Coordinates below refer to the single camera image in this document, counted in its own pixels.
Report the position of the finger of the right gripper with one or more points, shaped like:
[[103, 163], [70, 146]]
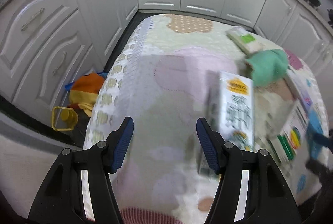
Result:
[[319, 141]]

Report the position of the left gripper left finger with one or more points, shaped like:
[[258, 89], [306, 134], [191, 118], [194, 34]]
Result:
[[60, 199]]

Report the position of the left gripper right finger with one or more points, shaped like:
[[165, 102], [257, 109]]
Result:
[[269, 199]]

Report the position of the white medicine box colourful ball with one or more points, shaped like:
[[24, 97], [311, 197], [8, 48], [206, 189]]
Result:
[[286, 142]]

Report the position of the blue plastic packet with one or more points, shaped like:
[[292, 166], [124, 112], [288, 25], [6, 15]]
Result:
[[314, 129]]

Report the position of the green cloth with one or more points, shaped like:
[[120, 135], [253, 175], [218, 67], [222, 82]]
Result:
[[267, 67]]

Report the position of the green white tissue pack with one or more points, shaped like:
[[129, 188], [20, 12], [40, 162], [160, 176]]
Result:
[[244, 40]]

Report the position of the grey printed wrapper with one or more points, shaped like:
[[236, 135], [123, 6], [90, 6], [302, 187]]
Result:
[[299, 90]]

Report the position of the white kitchen cabinets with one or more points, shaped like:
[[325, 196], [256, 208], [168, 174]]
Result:
[[43, 41]]

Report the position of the yellow plastic container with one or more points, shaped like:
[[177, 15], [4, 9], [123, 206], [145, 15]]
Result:
[[67, 115]]

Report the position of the orange yellow bag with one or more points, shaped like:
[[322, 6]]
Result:
[[84, 91]]

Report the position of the patterned quilted tablecloth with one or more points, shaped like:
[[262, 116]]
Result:
[[162, 79]]

